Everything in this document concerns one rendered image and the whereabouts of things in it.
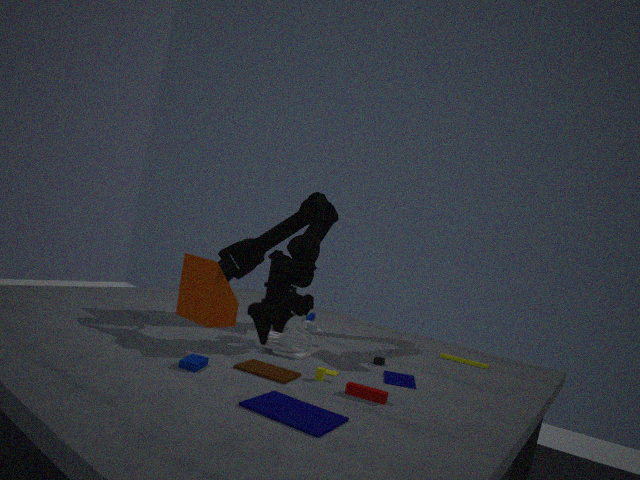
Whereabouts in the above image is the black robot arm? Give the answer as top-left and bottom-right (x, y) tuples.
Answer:
(218, 192), (339, 317)

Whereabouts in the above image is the yellow flat bar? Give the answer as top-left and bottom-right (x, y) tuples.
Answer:
(440, 353), (489, 369)

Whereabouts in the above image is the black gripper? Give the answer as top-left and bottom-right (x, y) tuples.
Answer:
(247, 278), (295, 346)

